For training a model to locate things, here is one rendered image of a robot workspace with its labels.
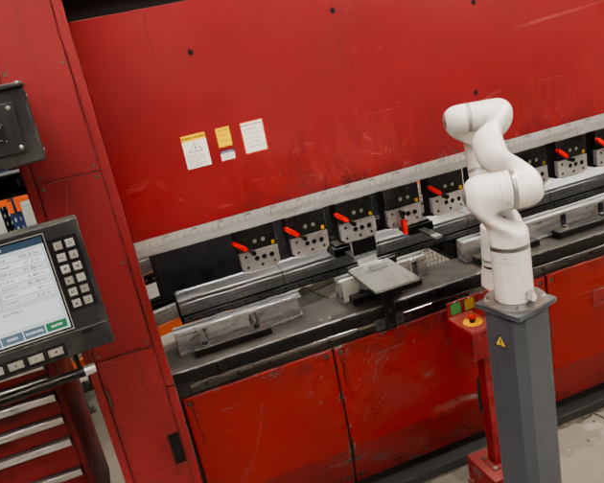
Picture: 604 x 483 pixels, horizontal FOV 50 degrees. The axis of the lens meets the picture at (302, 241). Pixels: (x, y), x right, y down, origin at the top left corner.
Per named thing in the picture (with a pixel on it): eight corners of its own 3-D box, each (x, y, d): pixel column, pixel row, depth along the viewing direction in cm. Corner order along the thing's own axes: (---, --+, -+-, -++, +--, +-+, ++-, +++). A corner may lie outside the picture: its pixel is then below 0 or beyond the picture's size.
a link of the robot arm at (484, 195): (534, 249, 193) (528, 172, 186) (472, 259, 196) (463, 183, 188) (524, 236, 205) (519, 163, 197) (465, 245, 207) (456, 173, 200)
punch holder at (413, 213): (389, 231, 254) (383, 191, 249) (380, 225, 262) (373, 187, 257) (423, 220, 258) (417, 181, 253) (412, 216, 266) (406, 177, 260)
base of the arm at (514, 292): (559, 296, 202) (555, 241, 196) (519, 319, 193) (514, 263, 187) (511, 282, 218) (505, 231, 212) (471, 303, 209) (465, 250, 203)
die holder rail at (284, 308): (180, 356, 241) (174, 333, 238) (178, 350, 247) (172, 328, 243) (305, 316, 253) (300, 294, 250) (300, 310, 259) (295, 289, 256)
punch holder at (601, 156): (597, 168, 279) (595, 130, 273) (583, 165, 286) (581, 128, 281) (625, 159, 282) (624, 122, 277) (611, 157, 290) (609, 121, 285)
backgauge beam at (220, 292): (182, 325, 266) (176, 302, 263) (177, 313, 279) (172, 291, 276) (632, 184, 323) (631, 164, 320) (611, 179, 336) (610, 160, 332)
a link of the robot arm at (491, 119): (492, 221, 195) (547, 213, 192) (492, 192, 186) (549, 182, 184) (461, 124, 230) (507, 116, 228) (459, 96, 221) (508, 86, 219)
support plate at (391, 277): (376, 294, 232) (375, 291, 232) (347, 273, 256) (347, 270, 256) (420, 280, 236) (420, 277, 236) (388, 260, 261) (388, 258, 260)
